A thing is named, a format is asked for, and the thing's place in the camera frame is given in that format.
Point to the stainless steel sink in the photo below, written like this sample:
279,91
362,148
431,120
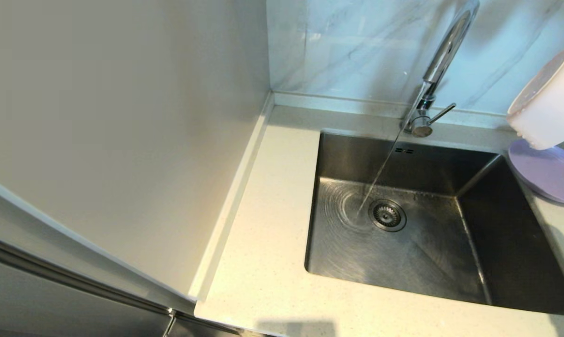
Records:
357,252

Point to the purple plastic plate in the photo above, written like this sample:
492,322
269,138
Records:
549,178

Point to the white tall cabinet panel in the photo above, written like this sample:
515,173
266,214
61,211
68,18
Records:
122,140

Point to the chrome gooseneck faucet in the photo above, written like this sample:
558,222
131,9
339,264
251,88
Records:
422,117

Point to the round metal drain strainer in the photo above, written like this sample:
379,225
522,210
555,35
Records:
387,215

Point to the stainless steel appliance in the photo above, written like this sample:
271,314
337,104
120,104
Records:
29,304

